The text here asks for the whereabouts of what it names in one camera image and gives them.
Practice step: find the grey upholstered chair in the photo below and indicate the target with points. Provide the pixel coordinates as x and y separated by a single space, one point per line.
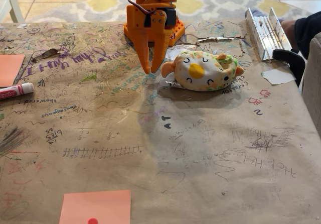
313 78

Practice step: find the pink sticky note pad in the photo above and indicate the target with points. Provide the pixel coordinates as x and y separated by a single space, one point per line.
8 69

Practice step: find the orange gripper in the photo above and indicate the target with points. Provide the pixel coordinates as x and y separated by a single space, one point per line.
140 25

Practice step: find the white owl plush toy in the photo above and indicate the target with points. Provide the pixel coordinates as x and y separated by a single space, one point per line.
203 70

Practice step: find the pink sticky note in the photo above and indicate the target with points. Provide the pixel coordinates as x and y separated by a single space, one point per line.
100 206

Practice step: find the scribbled brown paper table cover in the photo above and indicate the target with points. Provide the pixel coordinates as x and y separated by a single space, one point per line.
225 138

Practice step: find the grey yellow patterned rug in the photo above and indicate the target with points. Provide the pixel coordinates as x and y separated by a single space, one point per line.
213 4

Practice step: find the black clamp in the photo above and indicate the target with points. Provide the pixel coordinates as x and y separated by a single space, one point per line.
291 60

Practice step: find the white chair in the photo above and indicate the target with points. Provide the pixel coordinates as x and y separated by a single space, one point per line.
7 3

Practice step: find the red Crayola marker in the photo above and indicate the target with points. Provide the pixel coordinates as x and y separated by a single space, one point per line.
15 90

